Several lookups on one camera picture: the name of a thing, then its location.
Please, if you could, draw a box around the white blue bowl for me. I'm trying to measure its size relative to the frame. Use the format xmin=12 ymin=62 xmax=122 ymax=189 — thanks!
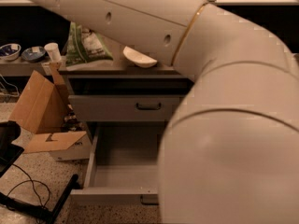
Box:
xmin=0 ymin=43 xmax=21 ymax=62

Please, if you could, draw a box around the black stand leg left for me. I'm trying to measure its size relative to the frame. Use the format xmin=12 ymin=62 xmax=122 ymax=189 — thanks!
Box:
xmin=0 ymin=174 xmax=80 ymax=224

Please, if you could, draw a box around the green jalapeno chip bag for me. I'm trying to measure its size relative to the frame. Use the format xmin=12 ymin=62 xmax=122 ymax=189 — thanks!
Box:
xmin=65 ymin=22 xmax=113 ymax=67

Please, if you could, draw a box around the low grey shelf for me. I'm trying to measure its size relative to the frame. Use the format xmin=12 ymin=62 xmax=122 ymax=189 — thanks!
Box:
xmin=0 ymin=57 xmax=51 ymax=77

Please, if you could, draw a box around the white paper bowl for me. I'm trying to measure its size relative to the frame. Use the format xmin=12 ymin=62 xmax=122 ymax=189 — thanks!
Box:
xmin=122 ymin=47 xmax=157 ymax=68

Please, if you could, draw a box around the white paper cup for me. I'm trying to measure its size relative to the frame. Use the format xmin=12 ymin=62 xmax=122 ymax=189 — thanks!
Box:
xmin=44 ymin=43 xmax=62 ymax=62

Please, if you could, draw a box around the black chair seat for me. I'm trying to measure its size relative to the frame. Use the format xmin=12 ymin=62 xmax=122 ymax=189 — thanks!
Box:
xmin=0 ymin=120 xmax=24 ymax=177

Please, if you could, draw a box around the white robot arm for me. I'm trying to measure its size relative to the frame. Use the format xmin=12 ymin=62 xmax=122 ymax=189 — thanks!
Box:
xmin=30 ymin=0 xmax=299 ymax=224

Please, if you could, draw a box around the open grey lower drawer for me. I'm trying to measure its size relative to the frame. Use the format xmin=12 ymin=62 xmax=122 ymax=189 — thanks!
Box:
xmin=71 ymin=122 xmax=164 ymax=205

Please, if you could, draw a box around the closed grey upper drawer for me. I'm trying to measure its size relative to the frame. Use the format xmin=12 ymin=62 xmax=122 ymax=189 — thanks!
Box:
xmin=69 ymin=95 xmax=182 ymax=121

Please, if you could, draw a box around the grey drawer cabinet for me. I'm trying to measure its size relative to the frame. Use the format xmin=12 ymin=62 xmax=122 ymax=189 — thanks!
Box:
xmin=58 ymin=35 xmax=195 ymax=142

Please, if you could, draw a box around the white cardboard box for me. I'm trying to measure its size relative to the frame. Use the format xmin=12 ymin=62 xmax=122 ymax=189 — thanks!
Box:
xmin=25 ymin=131 xmax=92 ymax=161

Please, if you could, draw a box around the black cable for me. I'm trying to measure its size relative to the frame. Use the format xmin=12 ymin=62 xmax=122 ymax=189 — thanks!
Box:
xmin=6 ymin=163 xmax=52 ymax=210

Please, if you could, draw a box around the open brown cardboard box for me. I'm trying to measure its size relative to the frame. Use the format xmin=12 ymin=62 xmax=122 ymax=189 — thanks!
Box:
xmin=9 ymin=71 xmax=68 ymax=133

